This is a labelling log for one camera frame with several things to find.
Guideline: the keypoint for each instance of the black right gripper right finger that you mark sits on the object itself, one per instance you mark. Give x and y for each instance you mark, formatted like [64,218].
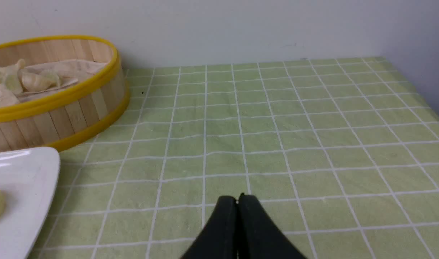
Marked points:
[258,236]

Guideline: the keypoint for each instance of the bamboo steamer basket yellow rim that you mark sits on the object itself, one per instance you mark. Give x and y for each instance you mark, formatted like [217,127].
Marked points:
[72,116]

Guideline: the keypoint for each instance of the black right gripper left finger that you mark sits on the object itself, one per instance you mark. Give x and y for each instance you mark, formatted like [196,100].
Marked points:
[216,239]

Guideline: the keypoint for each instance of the white square plate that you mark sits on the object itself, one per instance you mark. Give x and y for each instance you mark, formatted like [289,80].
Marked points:
[28,180]

